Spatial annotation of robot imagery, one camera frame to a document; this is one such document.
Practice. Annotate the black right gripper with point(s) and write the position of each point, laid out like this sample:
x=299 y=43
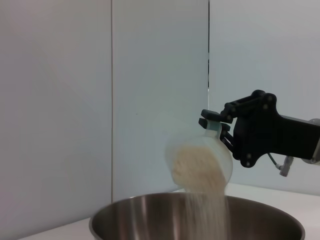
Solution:
x=270 y=132

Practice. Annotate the clear plastic measuring cup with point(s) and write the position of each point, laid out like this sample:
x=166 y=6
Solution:
x=220 y=150

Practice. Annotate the white rice grains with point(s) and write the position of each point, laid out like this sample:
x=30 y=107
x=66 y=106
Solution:
x=197 y=170

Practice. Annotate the stainless steel mixing bowl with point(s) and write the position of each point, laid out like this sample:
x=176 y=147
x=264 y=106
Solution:
x=137 y=220

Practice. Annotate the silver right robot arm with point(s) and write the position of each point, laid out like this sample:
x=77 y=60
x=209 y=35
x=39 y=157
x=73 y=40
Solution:
x=313 y=160

